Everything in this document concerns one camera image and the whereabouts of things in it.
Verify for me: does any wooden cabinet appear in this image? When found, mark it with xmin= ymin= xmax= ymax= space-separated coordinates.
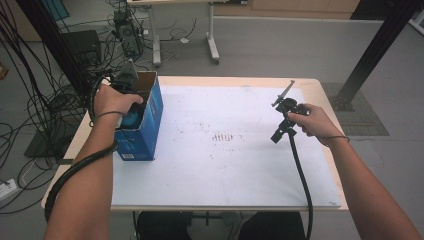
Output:
xmin=213 ymin=0 xmax=361 ymax=20

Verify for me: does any black corrugated right gripper cable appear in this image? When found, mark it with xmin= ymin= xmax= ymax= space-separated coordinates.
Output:
xmin=288 ymin=129 xmax=314 ymax=240

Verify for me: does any black box on floor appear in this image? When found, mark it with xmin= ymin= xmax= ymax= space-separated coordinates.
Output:
xmin=63 ymin=29 xmax=103 ymax=66

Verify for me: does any white table sheet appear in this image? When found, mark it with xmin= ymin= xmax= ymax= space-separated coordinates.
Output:
xmin=111 ymin=85 xmax=343 ymax=208

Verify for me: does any person's right leg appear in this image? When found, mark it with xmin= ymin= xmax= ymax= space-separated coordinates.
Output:
xmin=238 ymin=211 xmax=306 ymax=240

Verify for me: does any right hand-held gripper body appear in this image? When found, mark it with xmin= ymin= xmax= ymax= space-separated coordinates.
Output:
xmin=271 ymin=79 xmax=311 ymax=131

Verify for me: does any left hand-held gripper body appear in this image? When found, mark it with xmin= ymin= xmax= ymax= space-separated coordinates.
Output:
xmin=110 ymin=59 xmax=139 ymax=94

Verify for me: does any teal panel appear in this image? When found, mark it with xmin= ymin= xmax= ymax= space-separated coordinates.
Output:
xmin=41 ymin=0 xmax=71 ymax=22

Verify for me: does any thin right wrist cord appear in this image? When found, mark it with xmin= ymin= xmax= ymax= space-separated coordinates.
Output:
xmin=321 ymin=135 xmax=351 ymax=148

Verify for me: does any person's leg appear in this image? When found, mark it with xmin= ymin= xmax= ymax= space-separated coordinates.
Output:
xmin=136 ymin=211 xmax=188 ymax=240
xmin=238 ymin=211 xmax=306 ymax=240

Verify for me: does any blue cardboard box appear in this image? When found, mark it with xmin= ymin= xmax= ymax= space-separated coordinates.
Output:
xmin=114 ymin=70 xmax=164 ymax=162

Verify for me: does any thin left wrist cord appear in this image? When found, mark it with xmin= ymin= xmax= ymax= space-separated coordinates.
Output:
xmin=89 ymin=110 xmax=124 ymax=128

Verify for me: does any white desk frame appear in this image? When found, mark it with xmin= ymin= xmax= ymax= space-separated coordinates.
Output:
xmin=126 ymin=0 xmax=249 ymax=68

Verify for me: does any person's right hand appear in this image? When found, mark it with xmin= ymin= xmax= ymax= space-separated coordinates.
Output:
xmin=288 ymin=103 xmax=344 ymax=146

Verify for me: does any black cable under desk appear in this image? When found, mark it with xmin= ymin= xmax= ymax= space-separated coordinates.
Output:
xmin=159 ymin=17 xmax=198 ymax=43

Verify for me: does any black metal stand post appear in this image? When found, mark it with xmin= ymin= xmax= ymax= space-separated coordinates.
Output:
xmin=328 ymin=0 xmax=424 ymax=113
xmin=14 ymin=0 xmax=96 ymax=98

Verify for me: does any person's left leg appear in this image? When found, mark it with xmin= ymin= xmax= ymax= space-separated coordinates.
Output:
xmin=136 ymin=211 xmax=188 ymax=240

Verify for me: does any person's left hand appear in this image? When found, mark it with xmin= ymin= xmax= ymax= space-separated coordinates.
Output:
xmin=94 ymin=83 xmax=144 ymax=116

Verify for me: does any black computer tower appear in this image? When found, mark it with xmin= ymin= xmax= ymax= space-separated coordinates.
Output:
xmin=113 ymin=9 xmax=144 ymax=58

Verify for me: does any thin wrist cord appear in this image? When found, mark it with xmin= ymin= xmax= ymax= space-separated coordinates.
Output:
xmin=321 ymin=135 xmax=351 ymax=148
xmin=89 ymin=110 xmax=124 ymax=128

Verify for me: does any bundle of black floor cables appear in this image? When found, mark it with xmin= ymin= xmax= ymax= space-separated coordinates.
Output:
xmin=0 ymin=0 xmax=111 ymax=214

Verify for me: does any black floor mat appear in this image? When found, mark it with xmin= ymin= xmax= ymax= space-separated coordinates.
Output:
xmin=23 ymin=129 xmax=78 ymax=159

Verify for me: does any white power strip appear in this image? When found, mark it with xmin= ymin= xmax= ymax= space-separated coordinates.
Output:
xmin=0 ymin=178 xmax=18 ymax=203

